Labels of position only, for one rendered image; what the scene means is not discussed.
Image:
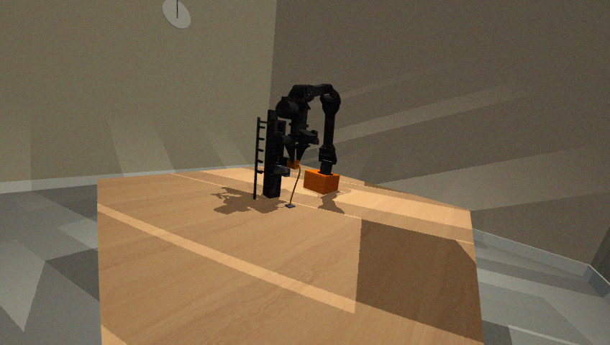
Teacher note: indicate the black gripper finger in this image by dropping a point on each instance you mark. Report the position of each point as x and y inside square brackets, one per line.
[300, 150]
[291, 151]

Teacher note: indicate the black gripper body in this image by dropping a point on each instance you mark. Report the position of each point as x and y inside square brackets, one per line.
[284, 139]

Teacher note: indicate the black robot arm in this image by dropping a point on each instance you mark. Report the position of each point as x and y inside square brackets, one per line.
[295, 107]

